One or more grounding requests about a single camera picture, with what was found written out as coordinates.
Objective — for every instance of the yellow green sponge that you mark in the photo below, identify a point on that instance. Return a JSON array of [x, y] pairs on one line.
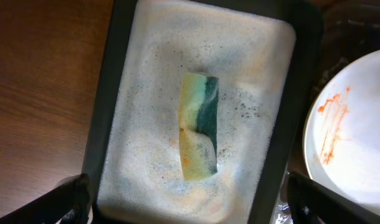
[[197, 116]]

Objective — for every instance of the black soapy water tray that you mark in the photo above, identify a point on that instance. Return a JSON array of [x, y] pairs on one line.
[[262, 52]]

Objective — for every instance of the dark brown serving tray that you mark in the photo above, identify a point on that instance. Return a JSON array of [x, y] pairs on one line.
[[351, 30]]

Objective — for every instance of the white plate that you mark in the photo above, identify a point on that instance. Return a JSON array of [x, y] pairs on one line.
[[341, 137]]

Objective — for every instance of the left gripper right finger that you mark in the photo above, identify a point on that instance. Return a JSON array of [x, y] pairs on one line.
[[310, 202]]

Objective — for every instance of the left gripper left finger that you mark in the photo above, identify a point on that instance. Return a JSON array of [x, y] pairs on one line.
[[67, 203]]

